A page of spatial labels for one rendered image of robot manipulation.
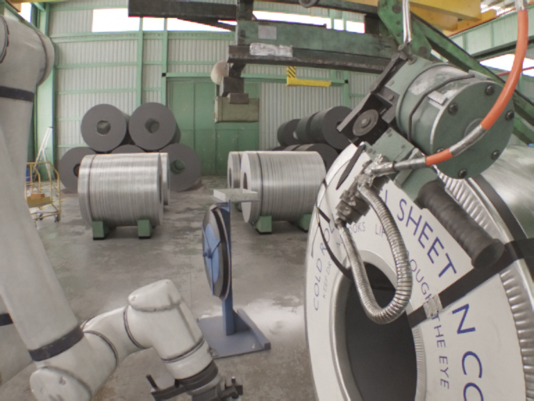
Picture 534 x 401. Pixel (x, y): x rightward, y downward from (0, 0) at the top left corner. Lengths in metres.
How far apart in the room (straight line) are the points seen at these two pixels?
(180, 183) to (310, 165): 6.60
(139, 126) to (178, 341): 11.42
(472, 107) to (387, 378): 1.04
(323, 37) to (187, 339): 1.27
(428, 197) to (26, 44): 0.70
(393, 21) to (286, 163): 4.43
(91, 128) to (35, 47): 11.52
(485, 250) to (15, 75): 0.76
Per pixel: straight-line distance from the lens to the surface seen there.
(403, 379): 1.37
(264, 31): 1.48
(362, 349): 1.34
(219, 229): 2.23
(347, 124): 0.70
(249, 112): 1.71
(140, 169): 5.67
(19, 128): 0.74
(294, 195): 5.78
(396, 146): 0.54
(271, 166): 5.77
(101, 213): 5.82
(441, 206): 0.46
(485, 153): 0.56
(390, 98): 0.61
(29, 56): 0.74
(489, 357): 0.68
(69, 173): 12.46
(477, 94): 0.50
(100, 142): 12.15
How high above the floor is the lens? 1.31
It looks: 8 degrees down
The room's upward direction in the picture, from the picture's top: straight up
